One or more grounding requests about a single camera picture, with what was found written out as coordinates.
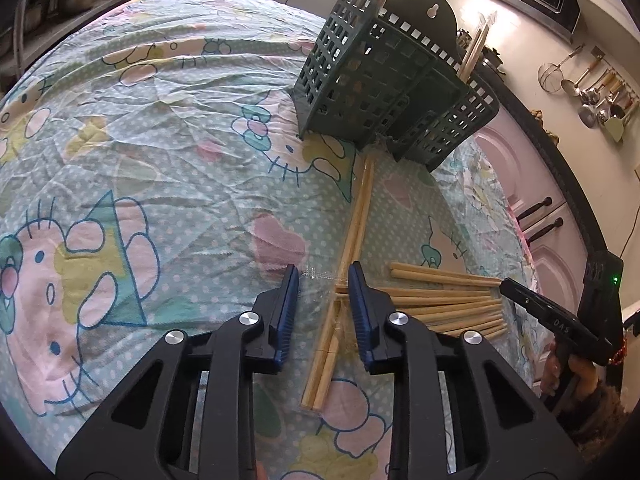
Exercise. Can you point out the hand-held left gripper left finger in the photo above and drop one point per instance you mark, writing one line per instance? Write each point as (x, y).
(287, 310)

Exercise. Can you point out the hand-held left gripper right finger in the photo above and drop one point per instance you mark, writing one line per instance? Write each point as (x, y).
(357, 310)

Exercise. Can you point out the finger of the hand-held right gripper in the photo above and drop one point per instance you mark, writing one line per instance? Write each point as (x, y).
(540, 307)

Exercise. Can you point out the pile of wooden chopsticks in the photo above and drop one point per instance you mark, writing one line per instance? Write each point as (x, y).
(450, 305)

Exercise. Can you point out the green plastic utensil basket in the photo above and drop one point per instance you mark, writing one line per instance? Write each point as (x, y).
(390, 85)

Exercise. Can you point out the person's right forearm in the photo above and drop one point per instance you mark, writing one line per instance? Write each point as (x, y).
(600, 420)

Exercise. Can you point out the person's right hand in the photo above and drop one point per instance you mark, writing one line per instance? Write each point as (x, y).
(550, 370)

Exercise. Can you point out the pink blanket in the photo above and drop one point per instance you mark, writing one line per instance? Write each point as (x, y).
(520, 232)

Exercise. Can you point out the ginger roots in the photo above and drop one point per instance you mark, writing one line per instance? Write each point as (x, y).
(550, 135)

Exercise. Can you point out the green spatula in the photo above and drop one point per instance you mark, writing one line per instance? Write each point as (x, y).
(616, 130)

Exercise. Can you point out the printed cartoon tablecloth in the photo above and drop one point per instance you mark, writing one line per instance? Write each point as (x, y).
(150, 135)

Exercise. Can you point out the steel ladle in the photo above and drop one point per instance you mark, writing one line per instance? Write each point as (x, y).
(570, 86)

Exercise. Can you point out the metal shelf rack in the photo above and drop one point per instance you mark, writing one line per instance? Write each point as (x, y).
(22, 35)

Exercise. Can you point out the white wall cabinets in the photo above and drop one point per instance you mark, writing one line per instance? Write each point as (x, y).
(600, 5)

